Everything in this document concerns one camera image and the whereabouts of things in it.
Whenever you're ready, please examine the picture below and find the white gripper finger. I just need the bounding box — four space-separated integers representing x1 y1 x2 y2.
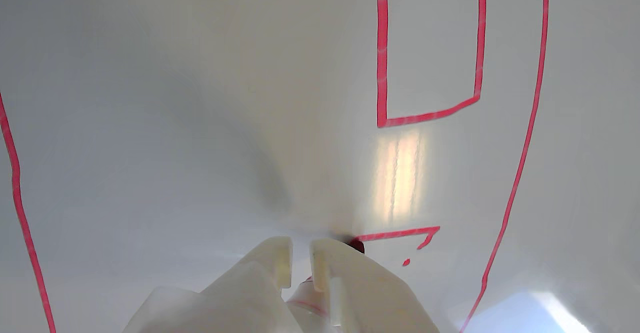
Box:
308 237 441 333
122 235 304 333

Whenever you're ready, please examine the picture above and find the red whiteboard marker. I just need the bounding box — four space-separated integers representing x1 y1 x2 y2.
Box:
286 237 366 333

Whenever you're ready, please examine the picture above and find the large white whiteboard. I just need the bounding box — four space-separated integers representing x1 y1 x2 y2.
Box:
0 0 640 333

